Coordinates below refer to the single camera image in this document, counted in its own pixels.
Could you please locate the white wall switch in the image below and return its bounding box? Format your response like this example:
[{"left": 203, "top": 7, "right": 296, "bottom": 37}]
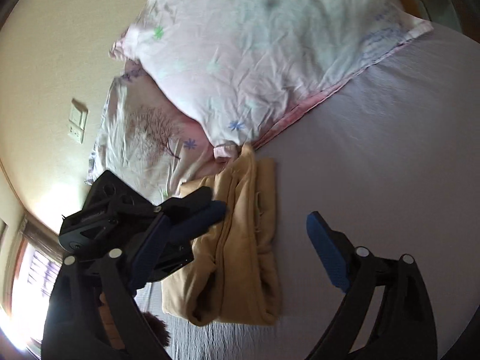
[{"left": 68, "top": 98, "right": 88, "bottom": 144}]

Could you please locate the tan beige garment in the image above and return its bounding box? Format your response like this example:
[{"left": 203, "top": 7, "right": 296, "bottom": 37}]
[{"left": 161, "top": 145, "right": 281, "bottom": 327}]

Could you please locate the wooden framed window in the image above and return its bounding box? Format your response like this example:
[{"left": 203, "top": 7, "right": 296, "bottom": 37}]
[{"left": 1, "top": 214, "right": 63, "bottom": 359}]

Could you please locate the lavender bed sheet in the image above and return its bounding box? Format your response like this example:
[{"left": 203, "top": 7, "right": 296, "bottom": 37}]
[{"left": 133, "top": 20, "right": 480, "bottom": 360}]

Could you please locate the pink floral lower pillow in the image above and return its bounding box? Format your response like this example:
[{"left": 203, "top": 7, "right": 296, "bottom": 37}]
[{"left": 88, "top": 59, "right": 330, "bottom": 203}]

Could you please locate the white floral top pillow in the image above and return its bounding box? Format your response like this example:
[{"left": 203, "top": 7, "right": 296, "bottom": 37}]
[{"left": 111, "top": 0, "right": 432, "bottom": 158}]

